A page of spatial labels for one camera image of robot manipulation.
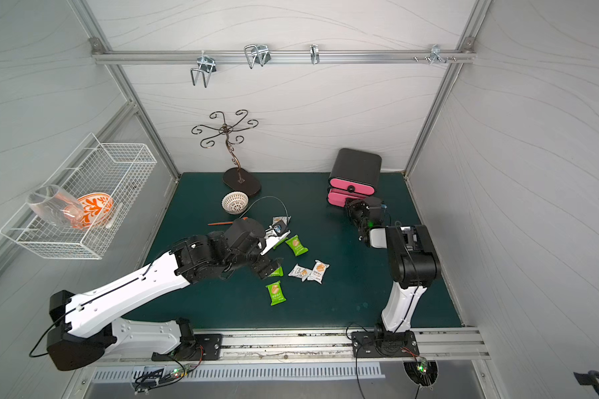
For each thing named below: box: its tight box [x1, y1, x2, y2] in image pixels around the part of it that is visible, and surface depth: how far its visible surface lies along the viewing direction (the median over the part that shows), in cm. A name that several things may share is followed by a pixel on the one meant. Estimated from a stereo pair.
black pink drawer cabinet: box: [326, 147, 382, 208], surface depth 103 cm
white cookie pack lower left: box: [287, 263, 312, 282], surface depth 89 cm
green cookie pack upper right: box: [284, 234, 309, 257], surface depth 95 cm
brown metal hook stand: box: [191, 109, 261, 196], surface depth 100 cm
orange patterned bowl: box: [76, 192, 114, 231], surface depth 68 cm
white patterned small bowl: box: [221, 191, 249, 216], surface depth 109 cm
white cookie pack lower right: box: [306, 259, 331, 285], surface depth 90 cm
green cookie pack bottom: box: [265, 280, 288, 306], surface depth 85 cm
